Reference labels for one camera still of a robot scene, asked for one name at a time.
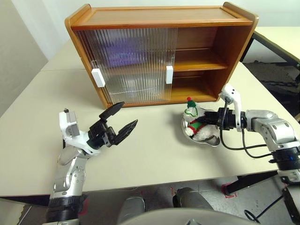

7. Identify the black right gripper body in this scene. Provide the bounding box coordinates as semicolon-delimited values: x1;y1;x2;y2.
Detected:
217;107;237;131

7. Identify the green carabiner clip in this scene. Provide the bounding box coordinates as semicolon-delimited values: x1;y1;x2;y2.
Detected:
184;106;199;118

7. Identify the grey robot torso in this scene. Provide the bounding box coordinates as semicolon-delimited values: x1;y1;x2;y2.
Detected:
120;207;261;225

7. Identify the grey rounded leg cover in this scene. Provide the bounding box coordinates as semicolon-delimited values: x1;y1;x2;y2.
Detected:
172;187;213;210
116;196;145;225

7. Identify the red floor tape marker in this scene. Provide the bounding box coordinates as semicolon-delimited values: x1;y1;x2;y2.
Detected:
221;183;238;199

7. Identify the white block door handle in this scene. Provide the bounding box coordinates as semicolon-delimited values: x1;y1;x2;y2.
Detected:
165;66;174;84
91;67;106;88

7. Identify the ribbed translucent sliding door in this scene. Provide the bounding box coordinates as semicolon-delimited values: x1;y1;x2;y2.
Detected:
81;27;178;104
74;28;174;105

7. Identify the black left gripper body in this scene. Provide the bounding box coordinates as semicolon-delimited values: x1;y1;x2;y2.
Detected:
86;118;118;150

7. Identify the shiny silver bowl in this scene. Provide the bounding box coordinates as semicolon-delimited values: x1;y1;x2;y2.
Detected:
180;112;221;148

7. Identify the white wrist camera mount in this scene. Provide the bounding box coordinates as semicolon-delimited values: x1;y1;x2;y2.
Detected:
58;109;102;157
218;83;243;132

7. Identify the white plush toy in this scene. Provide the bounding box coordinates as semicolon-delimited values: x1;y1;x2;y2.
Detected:
182;96;220;142

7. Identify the purple tissue pack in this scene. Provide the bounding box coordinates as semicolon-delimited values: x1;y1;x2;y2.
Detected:
103;37;151;68

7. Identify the black metal table frame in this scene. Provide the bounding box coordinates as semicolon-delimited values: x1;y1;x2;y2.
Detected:
240;31;300;69

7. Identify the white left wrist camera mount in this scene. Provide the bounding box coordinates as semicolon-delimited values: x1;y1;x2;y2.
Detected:
58;109;102;157

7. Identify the brown wooden cabinet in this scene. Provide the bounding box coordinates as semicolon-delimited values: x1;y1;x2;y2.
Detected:
65;1;260;109

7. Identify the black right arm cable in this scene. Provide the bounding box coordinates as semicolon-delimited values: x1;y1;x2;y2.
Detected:
219;100;274;158

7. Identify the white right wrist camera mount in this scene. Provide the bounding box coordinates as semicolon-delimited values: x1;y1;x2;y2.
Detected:
218;83;243;132

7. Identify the black metal stand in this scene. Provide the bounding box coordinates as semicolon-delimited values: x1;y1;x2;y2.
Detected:
243;186;300;225

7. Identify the black table leg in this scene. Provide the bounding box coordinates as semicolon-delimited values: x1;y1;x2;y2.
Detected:
226;170;280;195

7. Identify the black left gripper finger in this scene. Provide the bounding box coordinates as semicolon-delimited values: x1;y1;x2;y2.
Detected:
112;119;139;147
99;101;125;121

